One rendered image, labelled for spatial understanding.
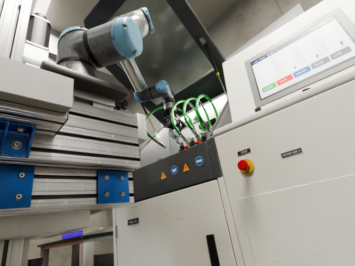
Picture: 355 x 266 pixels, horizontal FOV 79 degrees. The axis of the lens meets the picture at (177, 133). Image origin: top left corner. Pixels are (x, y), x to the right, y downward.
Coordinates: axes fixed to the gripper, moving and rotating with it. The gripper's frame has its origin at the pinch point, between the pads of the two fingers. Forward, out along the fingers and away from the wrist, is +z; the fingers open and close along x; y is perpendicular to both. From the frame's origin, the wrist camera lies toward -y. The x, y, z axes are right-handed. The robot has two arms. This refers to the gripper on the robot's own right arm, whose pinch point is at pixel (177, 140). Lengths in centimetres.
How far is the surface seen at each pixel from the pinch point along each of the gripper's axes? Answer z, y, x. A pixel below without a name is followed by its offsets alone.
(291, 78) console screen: -6, -4, 67
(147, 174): 21.5, 22.7, -5.2
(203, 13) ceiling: -233, -125, -7
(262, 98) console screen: -3, -3, 53
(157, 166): 19.3, 22.7, 2.3
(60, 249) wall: 56, -203, -602
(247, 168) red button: 33, 26, 46
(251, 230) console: 52, 23, 41
